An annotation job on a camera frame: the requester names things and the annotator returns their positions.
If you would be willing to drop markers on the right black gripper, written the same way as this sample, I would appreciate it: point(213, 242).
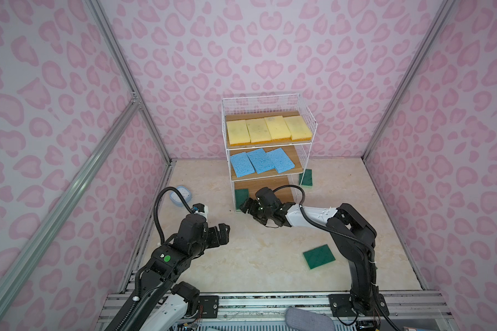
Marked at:
point(255, 209)

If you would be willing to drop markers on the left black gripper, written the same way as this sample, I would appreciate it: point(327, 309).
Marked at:
point(215, 235)

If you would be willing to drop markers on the green sponge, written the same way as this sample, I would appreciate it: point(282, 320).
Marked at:
point(241, 195)
point(306, 178)
point(318, 256)

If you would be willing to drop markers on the blue sponge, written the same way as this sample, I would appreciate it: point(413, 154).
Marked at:
point(260, 161)
point(242, 165)
point(280, 160)

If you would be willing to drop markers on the yellow sponge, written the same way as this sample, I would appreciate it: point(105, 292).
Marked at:
point(278, 128)
point(298, 128)
point(238, 133)
point(258, 130)

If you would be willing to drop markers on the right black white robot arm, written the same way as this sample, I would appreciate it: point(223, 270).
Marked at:
point(352, 234)

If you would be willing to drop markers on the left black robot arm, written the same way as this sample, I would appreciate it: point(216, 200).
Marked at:
point(165, 265)

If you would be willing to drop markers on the light blue square clock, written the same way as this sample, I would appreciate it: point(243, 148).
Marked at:
point(184, 192)

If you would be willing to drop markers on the grey oval pad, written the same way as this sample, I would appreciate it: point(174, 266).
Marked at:
point(303, 320)

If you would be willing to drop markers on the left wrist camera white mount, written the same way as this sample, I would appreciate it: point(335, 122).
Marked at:
point(201, 209)

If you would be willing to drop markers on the white wire wooden shelf rack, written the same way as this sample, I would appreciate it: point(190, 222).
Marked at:
point(287, 105)

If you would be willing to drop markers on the left diagonal aluminium frame bar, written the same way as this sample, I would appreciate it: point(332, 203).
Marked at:
point(28, 259)

